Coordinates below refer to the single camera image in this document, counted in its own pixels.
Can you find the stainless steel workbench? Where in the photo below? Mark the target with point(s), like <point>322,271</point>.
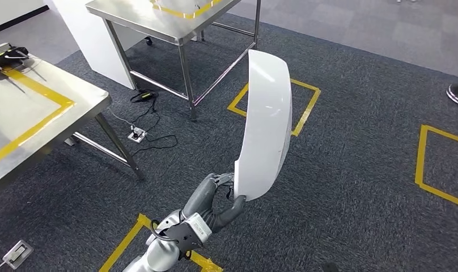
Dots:
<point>146,15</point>
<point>45,105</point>

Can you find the white curved plastic part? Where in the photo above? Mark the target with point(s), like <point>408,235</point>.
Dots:
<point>266,124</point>

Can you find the grey floor socket box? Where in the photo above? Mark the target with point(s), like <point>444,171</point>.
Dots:
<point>17,255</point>

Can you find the floor socket with black plug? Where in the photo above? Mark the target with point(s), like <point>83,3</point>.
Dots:
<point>139,136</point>

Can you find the black router with antennas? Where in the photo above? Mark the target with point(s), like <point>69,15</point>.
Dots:
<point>7,64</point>

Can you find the yellow tape on workbench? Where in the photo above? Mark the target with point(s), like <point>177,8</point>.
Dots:
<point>184,15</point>
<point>56,98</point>

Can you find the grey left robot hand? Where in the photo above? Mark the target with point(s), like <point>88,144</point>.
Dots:
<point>200,195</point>

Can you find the black power adapter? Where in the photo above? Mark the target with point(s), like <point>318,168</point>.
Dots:
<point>144,96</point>

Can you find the white cabinet panel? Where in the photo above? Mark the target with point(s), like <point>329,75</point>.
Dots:
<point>86,41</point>

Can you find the black caster wheel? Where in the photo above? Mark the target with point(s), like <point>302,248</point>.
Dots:
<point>149,41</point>

